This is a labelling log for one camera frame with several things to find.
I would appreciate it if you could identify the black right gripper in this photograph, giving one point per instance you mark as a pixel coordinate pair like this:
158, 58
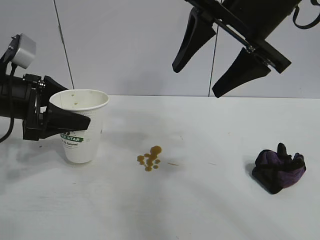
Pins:
250, 17

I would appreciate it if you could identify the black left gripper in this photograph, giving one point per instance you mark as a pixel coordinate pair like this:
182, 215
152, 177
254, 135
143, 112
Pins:
15, 97

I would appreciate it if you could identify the white paper coffee cup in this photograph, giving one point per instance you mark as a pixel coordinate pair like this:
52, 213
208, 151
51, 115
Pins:
82, 147

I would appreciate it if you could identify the purple and black cloth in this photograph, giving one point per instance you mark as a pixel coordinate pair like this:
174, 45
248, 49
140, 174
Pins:
275, 172

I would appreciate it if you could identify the brown coffee spill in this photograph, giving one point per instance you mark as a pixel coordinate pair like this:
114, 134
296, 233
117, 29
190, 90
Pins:
155, 150

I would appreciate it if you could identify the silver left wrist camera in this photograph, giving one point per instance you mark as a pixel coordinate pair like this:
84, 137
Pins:
23, 52

